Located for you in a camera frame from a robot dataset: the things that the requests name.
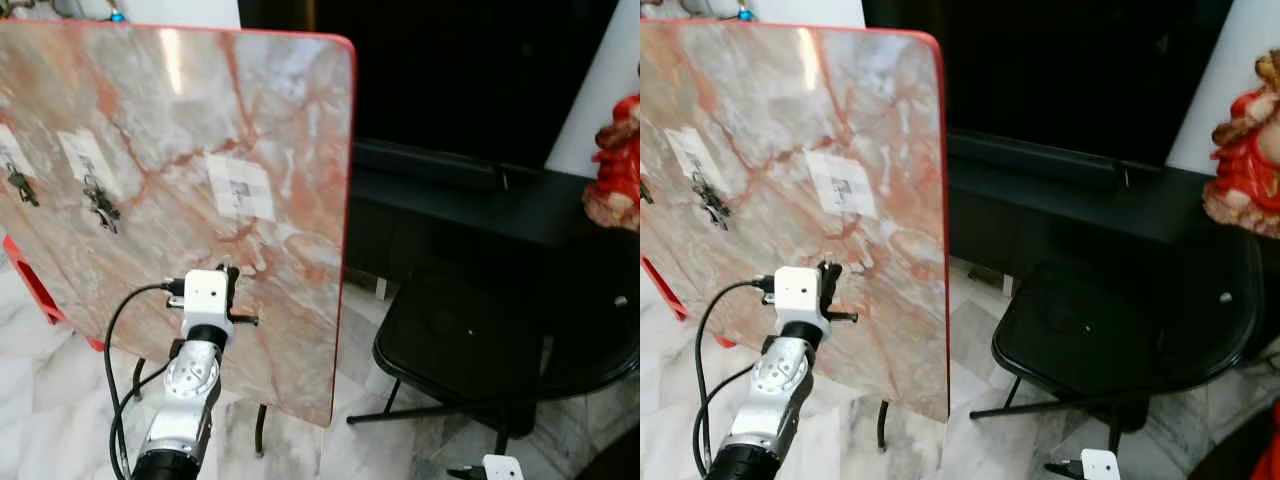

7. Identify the white paper label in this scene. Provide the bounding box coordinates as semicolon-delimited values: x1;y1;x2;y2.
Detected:
0;123;36;183
205;153;277;222
665;127;733;193
805;150;879;220
57;130;123;198

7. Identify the black folding chair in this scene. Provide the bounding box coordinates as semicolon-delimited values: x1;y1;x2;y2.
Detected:
968;255;1266;453
347;260;640;459

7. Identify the marble folding table red rim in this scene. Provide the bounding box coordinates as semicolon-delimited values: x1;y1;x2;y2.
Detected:
640;17;951;453
0;20;357;457

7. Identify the red robed figurine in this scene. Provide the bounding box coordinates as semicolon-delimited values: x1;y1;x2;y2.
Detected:
583;92;640;233
1203;48;1280;239

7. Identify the black low tv console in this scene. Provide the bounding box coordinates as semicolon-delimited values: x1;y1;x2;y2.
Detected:
945;130;1280;293
342;138;640;303

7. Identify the black television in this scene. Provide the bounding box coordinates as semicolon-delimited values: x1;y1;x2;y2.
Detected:
238;0;623;173
862;0;1237;169

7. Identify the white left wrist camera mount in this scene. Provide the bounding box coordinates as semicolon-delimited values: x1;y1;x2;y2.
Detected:
183;269;235;341
773;266;832;337

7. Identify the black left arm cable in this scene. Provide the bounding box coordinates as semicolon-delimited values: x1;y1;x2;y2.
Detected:
103;280;189;480
692;277;777;477

